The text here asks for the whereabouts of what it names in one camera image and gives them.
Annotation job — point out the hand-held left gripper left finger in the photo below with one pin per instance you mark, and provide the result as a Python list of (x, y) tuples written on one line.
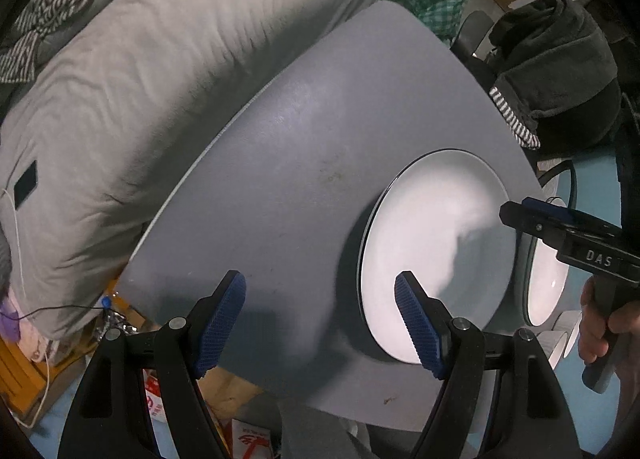
[(222, 326)]

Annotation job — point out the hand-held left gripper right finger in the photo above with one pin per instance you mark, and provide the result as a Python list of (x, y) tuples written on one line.
[(415, 324)]

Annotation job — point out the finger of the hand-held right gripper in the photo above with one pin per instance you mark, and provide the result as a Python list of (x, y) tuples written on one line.
[(525, 219), (550, 209)]

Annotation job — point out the white bowl with dark rim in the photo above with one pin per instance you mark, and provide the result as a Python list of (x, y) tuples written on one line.
[(547, 269)]

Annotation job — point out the white plate with dark rim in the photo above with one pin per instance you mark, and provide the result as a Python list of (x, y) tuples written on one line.
[(562, 339), (440, 239)]

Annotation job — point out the person's right hand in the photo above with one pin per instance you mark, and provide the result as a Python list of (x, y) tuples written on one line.
[(592, 324)]

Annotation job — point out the black office chair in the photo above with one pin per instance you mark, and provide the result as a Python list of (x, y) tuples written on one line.
[(595, 124)]

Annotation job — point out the red white packet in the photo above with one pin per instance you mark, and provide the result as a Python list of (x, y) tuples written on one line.
[(255, 441), (155, 399)]

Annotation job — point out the dark grey garment striped cuff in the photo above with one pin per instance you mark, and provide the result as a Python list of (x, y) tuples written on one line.
[(555, 64)]

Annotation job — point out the yellow box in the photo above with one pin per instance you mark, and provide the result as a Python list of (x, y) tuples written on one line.
[(20, 374)]

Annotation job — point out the purple cloth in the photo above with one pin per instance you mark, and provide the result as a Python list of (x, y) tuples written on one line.
[(9, 321)]

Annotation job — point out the grey duvet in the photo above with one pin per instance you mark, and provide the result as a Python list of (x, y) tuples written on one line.
[(125, 104)]

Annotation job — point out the black white striped cloth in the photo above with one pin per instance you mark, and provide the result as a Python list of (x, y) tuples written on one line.
[(50, 4)]

